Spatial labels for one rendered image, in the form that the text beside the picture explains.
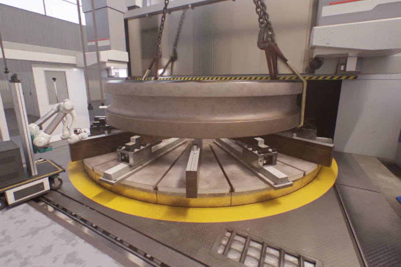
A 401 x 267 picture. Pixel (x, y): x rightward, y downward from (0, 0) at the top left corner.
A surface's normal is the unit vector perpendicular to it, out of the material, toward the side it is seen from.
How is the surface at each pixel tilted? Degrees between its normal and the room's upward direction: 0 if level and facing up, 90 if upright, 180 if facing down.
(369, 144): 90
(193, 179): 90
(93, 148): 90
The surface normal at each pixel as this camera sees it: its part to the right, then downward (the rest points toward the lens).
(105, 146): 0.67, 0.15
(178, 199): -0.12, 0.19
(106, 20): -0.46, 0.17
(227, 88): 0.13, 0.19
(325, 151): -0.74, 0.13
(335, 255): 0.00, -0.98
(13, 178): 0.81, 0.11
